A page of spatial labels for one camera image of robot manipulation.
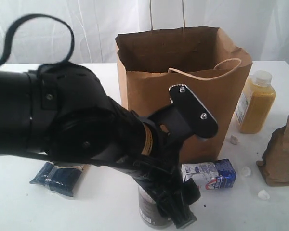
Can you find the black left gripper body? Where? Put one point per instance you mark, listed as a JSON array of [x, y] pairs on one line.
[[150, 148]]

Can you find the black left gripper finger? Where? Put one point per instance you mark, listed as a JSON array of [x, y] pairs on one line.
[[174, 205], [190, 191]]

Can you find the clear can with pull-tab lid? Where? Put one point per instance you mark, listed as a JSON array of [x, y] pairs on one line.
[[149, 211]]

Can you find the brown paper shopping bag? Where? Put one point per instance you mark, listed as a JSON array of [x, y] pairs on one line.
[[204, 58]]

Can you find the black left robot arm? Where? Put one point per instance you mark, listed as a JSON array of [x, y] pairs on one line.
[[61, 113]]

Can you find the white crumb behind bag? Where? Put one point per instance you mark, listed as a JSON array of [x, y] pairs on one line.
[[233, 140]]

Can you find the blue white milk carton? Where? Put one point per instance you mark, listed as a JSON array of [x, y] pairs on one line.
[[210, 175]]

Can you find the white crumb front right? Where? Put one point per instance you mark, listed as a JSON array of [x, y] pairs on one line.
[[263, 195]]

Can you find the brown kraft paper pouch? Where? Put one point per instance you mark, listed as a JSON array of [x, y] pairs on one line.
[[274, 166]]

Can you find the blue spaghetti pasta packet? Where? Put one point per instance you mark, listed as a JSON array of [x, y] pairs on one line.
[[60, 178]]

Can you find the yellow juice bottle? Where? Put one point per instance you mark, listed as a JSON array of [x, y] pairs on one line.
[[255, 102]]

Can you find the white backdrop curtain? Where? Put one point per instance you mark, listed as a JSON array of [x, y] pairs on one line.
[[261, 27]]

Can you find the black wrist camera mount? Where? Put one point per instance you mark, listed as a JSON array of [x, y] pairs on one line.
[[198, 118]]

